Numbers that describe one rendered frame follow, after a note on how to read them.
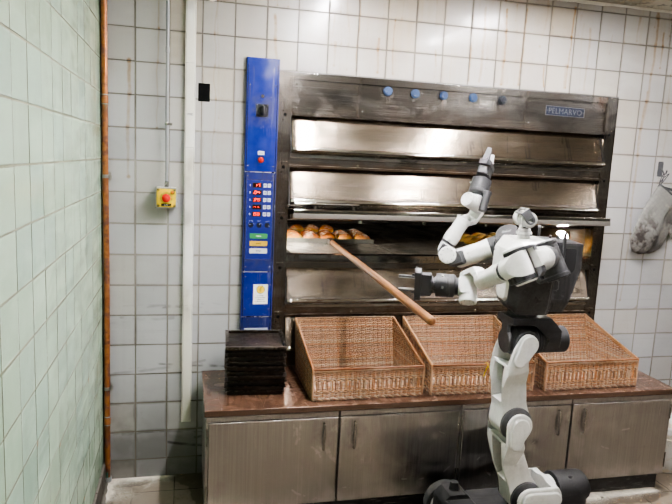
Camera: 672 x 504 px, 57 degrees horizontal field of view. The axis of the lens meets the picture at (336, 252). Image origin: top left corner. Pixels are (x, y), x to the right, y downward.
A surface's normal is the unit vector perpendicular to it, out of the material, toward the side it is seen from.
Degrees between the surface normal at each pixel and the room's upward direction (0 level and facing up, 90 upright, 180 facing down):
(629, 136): 90
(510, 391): 90
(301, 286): 70
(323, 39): 90
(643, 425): 91
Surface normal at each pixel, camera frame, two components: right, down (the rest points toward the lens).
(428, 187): 0.23, -0.19
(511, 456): 0.14, 0.56
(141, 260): 0.23, 0.15
